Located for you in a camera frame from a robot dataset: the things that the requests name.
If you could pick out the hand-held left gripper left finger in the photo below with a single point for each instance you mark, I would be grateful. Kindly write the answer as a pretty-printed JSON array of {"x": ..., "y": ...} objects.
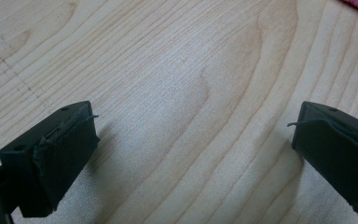
[{"x": 52, "y": 161}]

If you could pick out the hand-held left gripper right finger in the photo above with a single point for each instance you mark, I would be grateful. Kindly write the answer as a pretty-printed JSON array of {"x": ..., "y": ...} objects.
[{"x": 338, "y": 155}]

